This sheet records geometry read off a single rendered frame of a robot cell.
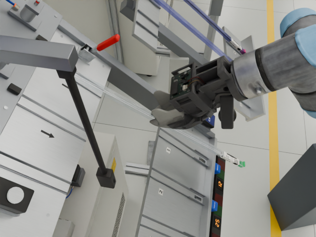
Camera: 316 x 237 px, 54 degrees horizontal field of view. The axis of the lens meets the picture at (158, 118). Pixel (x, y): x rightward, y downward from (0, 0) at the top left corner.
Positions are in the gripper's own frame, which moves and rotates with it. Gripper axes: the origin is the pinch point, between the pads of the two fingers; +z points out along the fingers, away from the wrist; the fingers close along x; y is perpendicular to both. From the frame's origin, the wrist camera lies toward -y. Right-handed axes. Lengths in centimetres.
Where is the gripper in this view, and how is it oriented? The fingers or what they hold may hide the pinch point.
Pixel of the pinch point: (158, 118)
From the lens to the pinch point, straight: 65.5
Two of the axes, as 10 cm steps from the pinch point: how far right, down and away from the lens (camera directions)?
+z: -7.7, 2.8, 5.7
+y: -6.3, -4.7, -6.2
